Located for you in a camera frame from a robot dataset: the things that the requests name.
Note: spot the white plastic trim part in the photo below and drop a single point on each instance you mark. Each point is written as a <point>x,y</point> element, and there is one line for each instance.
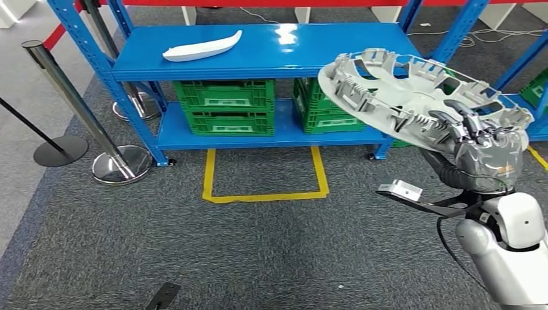
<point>201,49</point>

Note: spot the chrome stanchion post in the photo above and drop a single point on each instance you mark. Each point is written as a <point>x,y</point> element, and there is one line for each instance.
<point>122,164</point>
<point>100,30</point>

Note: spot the short red barrier belt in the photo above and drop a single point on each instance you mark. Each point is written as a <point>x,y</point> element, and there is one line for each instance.
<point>53,36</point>

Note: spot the green plastic crate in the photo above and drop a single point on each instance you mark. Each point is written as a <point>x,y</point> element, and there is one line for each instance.
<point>400,143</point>
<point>231,124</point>
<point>334,124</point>
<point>535,90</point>
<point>222,96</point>
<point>312,96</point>

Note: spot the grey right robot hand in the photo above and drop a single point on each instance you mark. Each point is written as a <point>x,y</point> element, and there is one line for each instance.
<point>488,162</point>

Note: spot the yellow floor tape square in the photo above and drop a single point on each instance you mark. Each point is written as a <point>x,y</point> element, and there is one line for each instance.
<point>537,158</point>

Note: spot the white panel desk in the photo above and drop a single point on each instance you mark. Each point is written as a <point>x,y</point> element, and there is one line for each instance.
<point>387,13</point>
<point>496,15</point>
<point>189,15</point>

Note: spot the blue metal shelf rack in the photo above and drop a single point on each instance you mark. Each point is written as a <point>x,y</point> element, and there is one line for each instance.
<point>257,47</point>
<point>520,60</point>

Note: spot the black robot foot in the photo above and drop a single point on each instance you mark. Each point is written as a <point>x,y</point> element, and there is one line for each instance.
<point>162,295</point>

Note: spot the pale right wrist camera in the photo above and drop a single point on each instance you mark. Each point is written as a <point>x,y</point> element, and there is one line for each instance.
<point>402,190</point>

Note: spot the white glossy cabinet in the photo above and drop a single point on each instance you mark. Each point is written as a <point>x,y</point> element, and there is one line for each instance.
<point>15,10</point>

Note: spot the grey plastic wheel hubcap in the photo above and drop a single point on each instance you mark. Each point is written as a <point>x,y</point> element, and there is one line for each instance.
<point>406,94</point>

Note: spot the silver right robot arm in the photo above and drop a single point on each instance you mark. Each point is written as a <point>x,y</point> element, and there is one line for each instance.
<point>513,256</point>

